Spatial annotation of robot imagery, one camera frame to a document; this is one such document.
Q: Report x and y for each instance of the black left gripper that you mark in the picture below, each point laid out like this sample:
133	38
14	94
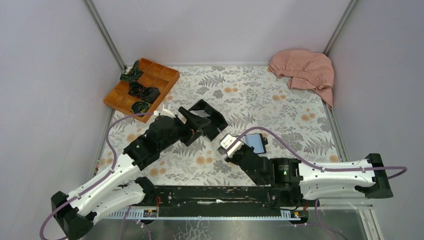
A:
192	121

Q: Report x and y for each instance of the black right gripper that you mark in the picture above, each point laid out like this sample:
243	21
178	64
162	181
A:
231	159

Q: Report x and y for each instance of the black leather card holder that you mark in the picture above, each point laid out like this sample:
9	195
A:
257	142

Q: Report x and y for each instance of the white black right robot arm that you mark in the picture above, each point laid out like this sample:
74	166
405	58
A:
301	181

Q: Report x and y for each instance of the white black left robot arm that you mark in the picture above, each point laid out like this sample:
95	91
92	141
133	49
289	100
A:
77	211

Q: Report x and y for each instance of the white card stack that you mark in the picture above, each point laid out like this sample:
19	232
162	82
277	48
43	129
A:
201	113

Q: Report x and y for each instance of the black plastic card box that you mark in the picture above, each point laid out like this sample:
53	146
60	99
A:
218	122

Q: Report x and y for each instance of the black rolled sock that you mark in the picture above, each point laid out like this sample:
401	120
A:
149	94

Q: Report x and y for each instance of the floral table mat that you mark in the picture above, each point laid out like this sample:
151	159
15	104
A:
247	96

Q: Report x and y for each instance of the green patterned rolled sock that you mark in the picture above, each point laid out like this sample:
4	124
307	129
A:
140	106

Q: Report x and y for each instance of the orange compartment tray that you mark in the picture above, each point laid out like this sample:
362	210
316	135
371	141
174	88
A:
155	75

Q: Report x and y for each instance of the dark patterned rolled sock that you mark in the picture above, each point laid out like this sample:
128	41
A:
133	74

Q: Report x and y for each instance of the pink cloth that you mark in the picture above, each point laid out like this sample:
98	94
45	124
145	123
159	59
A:
308	71

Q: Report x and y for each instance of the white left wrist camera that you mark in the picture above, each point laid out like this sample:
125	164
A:
165	110

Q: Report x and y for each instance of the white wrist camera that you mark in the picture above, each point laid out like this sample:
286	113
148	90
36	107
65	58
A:
165	110
229	145

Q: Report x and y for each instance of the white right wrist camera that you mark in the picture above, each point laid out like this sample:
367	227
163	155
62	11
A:
229	145

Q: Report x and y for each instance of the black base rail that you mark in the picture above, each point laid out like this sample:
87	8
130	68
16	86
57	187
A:
224	202

